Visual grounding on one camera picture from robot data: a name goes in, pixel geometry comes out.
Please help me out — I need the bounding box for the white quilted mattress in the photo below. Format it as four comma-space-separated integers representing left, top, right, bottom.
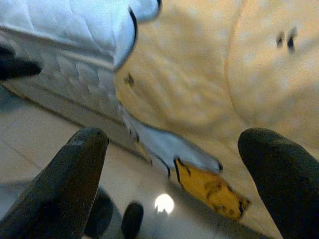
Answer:
0, 0, 160, 132

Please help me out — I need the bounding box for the yellow cartoon print blanket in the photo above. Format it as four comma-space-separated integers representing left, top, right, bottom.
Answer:
113, 0, 319, 239

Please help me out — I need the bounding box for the black robot foot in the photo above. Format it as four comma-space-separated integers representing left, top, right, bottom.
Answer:
121, 202, 145, 239
83, 188, 115, 239

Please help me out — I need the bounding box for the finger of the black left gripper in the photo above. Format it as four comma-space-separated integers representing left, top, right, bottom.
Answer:
0, 46, 42, 81

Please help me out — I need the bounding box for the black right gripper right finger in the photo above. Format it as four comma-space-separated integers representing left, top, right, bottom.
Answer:
237, 128, 319, 239

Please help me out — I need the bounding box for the beige bed base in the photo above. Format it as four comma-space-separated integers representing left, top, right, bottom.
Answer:
2, 82, 153, 165

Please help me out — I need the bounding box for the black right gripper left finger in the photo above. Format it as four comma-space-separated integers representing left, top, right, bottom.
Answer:
0, 127, 110, 239

